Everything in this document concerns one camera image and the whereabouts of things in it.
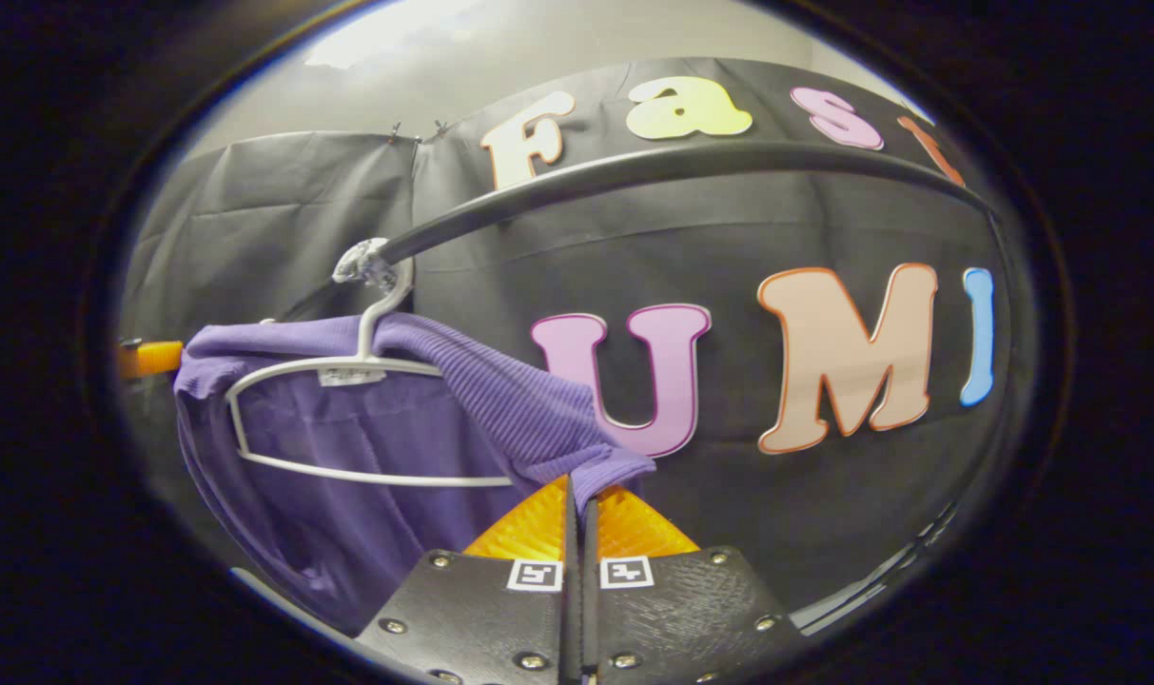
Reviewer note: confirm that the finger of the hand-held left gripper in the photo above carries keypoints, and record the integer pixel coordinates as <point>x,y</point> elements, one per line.
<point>153,359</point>

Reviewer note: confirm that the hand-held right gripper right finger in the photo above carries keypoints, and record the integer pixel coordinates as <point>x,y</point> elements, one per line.
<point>681,618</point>

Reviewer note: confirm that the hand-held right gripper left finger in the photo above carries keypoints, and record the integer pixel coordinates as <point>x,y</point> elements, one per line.
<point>481,618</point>

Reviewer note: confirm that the purple shirt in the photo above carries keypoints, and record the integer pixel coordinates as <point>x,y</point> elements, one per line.
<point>348,533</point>

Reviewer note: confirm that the black clothes rack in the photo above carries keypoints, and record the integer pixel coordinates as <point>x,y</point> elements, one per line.
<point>681,162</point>

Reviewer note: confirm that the white hanger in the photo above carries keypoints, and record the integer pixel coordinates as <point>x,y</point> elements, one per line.
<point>361,342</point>

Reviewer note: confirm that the black backdrop cloth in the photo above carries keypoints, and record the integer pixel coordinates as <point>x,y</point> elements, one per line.
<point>272,219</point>

